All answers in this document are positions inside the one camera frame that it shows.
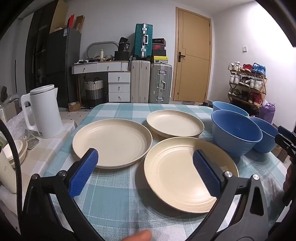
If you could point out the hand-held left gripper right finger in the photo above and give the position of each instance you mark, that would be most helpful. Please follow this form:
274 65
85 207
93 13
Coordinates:
205 172

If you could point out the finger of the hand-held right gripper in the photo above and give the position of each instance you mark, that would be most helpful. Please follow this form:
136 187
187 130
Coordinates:
285 140

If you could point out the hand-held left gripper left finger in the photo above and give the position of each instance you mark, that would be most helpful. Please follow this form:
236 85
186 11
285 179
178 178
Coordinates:
83 172

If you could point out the blue bowl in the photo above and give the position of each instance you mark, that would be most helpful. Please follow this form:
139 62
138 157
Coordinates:
233 129
266 136
226 106

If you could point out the cream plate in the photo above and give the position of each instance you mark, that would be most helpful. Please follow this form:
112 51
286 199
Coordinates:
173 122
113 141
171 169

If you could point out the stack of small cream bowls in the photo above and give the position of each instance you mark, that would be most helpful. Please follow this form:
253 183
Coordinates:
19 150

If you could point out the person's left hand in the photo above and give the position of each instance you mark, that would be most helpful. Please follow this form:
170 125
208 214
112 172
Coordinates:
138 236

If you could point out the patterned cardboard box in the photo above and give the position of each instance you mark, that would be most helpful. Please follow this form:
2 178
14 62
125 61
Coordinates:
281 154

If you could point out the purple bag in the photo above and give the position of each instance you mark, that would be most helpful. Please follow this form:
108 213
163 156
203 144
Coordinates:
267 113

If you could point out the white lace table cover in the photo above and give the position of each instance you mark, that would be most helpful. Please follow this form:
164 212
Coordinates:
41 157

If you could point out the metal stand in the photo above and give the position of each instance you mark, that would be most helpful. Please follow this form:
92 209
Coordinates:
31 140

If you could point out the patterned rug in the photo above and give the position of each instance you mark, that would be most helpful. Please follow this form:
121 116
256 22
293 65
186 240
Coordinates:
85 109

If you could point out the small cardboard box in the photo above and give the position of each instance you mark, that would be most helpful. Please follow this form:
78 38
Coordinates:
74 107

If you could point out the dark sandals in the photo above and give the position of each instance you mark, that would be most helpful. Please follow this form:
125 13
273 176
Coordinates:
196 103

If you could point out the white electric kettle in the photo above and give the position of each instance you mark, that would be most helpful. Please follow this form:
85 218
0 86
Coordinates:
47 111

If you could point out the wooden shoe rack with shoes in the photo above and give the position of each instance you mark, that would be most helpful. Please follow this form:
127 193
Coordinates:
257 69

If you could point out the white cup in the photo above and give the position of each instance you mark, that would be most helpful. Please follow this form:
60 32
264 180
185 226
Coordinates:
7 171

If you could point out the woven laundry basket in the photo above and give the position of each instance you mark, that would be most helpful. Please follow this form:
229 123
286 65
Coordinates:
94 90

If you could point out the white drawer cabinet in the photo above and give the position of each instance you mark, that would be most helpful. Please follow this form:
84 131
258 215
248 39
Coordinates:
119 88

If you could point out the silver suitcase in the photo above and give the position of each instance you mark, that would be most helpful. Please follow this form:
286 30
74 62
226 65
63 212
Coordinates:
160 83

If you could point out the white desk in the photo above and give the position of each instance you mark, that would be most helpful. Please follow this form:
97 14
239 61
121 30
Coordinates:
92 67

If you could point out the beige suitcase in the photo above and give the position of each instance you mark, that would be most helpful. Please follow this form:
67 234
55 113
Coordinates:
140 81

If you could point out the black refrigerator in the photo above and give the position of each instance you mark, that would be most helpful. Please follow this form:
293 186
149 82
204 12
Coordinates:
60 67

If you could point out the wooden door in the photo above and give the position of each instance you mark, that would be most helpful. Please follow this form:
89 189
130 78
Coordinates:
194 58

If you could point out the white bottle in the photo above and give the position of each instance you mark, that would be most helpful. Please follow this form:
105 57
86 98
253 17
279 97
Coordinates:
101 55

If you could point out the black storage box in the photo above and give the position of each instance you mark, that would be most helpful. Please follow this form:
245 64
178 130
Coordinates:
122 56

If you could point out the dark shoe box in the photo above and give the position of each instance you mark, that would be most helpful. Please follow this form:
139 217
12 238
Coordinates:
158 52

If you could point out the oval grey mirror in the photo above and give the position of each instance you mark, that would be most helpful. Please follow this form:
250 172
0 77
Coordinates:
101 42

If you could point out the black bag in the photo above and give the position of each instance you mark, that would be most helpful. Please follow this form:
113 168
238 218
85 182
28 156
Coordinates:
124 45

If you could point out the black red shoe box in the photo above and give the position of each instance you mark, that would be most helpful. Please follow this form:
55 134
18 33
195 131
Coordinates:
158 44

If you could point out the teal suitcase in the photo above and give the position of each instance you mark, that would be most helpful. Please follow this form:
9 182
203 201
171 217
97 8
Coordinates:
141 39

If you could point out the brown cardboard box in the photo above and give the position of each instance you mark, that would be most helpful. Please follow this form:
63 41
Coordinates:
80 23

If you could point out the tan cardboard sheet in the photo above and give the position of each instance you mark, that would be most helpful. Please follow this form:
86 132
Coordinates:
59 16

